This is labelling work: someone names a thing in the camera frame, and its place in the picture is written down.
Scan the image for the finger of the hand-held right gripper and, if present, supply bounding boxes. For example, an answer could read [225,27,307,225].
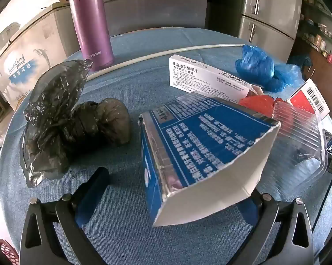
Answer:
[323,131,332,151]

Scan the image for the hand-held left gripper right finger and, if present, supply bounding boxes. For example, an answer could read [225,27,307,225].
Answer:
[227,188,314,265]

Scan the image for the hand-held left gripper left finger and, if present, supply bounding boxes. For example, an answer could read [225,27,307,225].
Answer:
[19,166,110,265]

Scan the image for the red and white medicine box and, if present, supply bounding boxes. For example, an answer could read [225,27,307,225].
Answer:
[287,78,331,119]

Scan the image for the red plastic bag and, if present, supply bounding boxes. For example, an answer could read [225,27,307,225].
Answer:
[238,94,289,120]

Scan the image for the torn blue cardboard box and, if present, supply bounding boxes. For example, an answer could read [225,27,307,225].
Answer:
[138,92,281,227]

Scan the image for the red plastic basket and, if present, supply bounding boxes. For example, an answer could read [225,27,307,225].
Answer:
[0,239,19,265]

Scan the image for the blue plastic bag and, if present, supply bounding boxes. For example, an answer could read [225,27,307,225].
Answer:
[235,44,303,93]

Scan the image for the clear plastic container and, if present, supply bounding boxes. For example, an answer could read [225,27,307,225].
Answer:
[265,101,329,196]

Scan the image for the dark balled plastic bag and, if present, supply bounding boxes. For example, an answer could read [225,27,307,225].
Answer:
[69,98,132,147]

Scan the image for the wooden shelf cabinet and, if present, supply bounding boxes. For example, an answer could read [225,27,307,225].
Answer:
[286,0,332,116]

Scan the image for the blue hanging bag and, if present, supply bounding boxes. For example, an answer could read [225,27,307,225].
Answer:
[289,55,312,67]

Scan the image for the grey translucent plastic bag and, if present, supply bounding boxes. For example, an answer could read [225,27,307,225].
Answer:
[20,59,94,187]

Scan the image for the long white plastic tube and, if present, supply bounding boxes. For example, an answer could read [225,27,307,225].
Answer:
[86,44,246,81]

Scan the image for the silver two-door fridge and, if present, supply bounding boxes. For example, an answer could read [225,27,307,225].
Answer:
[238,0,303,62]

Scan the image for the white chest freezer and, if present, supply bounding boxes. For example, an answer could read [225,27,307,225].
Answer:
[0,1,81,111]

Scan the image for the purple thermos bottle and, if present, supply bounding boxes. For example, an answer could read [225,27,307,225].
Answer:
[67,0,115,72]

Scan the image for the white rice cooker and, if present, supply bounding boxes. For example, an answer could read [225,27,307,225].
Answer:
[0,21,21,49]

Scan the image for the grey three-door fridge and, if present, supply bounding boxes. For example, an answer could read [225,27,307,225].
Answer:
[101,0,208,36]

